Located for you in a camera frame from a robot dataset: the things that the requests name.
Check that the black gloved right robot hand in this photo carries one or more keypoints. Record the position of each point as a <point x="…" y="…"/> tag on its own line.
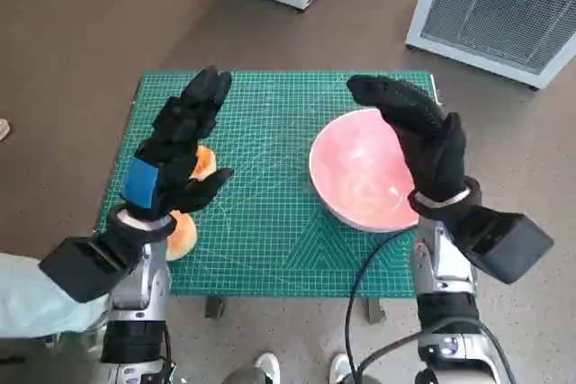
<point x="432" y="150"/>

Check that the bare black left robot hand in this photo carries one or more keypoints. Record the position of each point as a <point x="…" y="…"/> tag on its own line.
<point x="180" y="163"/>

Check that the striped oblong toy bread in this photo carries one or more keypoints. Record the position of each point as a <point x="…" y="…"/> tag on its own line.
<point x="204" y="161"/>

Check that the round toy bread bun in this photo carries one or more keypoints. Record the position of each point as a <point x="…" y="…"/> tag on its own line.
<point x="184" y="240"/>

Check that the pink bowl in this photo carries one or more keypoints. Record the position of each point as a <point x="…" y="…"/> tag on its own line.
<point x="355" y="163"/>

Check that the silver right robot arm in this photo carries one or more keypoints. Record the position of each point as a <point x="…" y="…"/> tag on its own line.
<point x="445" y="307"/>

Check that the green cutting mat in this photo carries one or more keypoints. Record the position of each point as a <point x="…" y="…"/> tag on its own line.
<point x="270" y="132"/>

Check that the large white mesh cabinet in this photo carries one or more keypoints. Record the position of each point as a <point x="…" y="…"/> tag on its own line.
<point x="495" y="15"/>

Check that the person's shoe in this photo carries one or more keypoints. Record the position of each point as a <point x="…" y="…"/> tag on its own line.
<point x="3" y="130"/>

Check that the pale blue cloth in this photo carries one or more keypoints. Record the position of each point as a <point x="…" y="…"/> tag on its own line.
<point x="27" y="298"/>

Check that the white shoe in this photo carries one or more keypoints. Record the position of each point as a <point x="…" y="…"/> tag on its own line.
<point x="341" y="368"/>
<point x="267" y="368"/>

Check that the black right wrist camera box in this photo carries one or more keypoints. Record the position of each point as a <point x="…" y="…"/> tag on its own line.
<point x="508" y="244"/>

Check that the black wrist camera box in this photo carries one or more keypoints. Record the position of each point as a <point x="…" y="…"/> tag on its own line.
<point x="85" y="267"/>
<point x="508" y="244"/>

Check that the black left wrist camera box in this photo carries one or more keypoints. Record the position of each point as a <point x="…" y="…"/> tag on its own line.
<point x="85" y="267"/>

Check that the grey table leg bracket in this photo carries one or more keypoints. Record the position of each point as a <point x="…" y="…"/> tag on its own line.
<point x="375" y="309"/>
<point x="215" y="307"/>

